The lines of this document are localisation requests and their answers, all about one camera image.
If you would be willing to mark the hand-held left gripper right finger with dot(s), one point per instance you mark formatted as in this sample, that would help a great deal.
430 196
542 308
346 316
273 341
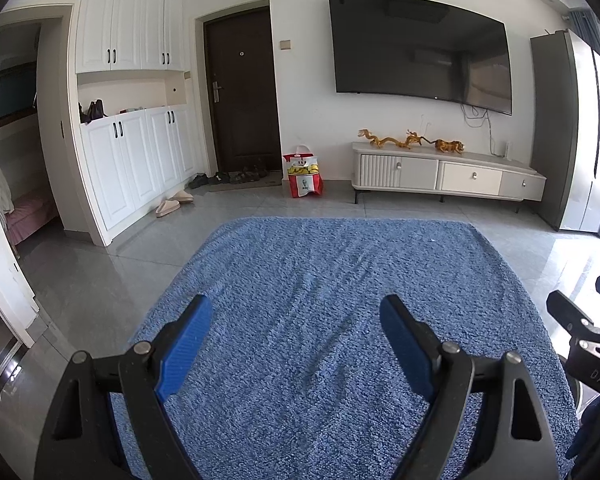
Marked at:
405 350

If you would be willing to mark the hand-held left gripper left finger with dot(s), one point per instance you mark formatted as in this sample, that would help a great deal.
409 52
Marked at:
185 345

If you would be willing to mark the person's right forearm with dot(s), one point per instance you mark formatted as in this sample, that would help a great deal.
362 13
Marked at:
592 432

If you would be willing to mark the blue fluffy rug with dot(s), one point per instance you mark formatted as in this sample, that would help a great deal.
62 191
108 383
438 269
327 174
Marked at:
305 310

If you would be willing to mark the pink slipper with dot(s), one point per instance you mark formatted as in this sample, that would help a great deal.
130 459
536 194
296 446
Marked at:
166 208
183 197

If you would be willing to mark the grey and white refrigerator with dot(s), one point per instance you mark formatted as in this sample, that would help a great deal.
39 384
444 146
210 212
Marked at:
555 135

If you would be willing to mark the white television cabinet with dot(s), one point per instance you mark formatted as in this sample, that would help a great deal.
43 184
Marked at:
470 177

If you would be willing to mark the white router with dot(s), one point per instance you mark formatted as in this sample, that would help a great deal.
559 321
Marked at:
506 149

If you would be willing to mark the row of dark shoes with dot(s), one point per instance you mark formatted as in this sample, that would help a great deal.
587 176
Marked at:
245 175

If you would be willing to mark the white shoe cabinet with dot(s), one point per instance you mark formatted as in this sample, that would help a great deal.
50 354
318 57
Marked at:
130 165

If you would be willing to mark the red and white paper bag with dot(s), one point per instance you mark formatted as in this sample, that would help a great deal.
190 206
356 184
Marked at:
304 177

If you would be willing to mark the pink bed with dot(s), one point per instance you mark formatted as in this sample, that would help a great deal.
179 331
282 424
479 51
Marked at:
32 215

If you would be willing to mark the gold tiger figurine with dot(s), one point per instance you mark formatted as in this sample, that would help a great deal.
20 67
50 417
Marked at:
450 146

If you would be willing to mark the gold dragon figurine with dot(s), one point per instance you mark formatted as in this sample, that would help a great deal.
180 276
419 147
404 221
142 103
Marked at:
380 140
417 140

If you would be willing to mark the white hanging cloth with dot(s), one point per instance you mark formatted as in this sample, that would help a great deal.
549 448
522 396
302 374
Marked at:
0 180

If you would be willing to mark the black handbag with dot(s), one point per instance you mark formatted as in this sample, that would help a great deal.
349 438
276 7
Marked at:
94 111

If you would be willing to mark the dark brown entry door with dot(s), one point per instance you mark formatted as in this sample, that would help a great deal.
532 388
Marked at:
242 95

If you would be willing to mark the grey blue curtain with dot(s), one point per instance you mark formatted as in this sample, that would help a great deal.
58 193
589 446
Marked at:
586 32

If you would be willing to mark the bedroom window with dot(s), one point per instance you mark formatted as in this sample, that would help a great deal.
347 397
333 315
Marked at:
15 92

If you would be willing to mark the black wall television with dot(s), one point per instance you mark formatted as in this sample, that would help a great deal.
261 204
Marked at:
420 50

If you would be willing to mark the beige wall switch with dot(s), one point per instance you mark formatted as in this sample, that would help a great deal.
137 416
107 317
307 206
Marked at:
284 45

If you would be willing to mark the white wall cabinet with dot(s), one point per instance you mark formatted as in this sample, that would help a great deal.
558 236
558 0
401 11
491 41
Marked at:
130 20

